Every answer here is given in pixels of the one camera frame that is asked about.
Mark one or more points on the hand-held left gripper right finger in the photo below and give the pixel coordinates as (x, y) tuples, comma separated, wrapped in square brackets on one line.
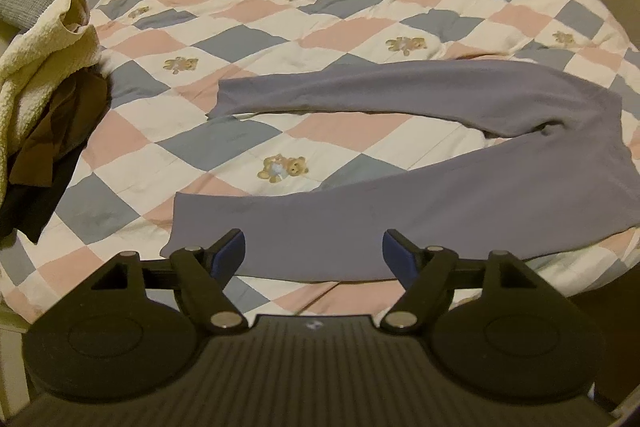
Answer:
[(400, 257)]

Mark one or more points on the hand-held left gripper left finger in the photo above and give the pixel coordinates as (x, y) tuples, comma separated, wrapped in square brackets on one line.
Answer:
[(227, 254)]

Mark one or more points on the grey pants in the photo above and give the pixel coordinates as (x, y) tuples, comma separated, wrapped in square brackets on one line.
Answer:
[(450, 207)]

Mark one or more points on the black garment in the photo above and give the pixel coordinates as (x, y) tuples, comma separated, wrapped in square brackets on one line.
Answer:
[(30, 207)]

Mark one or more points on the brown garment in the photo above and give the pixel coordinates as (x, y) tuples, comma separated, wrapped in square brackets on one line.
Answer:
[(60, 122)]

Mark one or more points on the checkered bear print quilt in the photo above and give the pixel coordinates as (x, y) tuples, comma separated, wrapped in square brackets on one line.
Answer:
[(250, 7)]

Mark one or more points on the cream fleece garment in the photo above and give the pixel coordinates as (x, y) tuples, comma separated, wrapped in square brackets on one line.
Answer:
[(35, 67)]

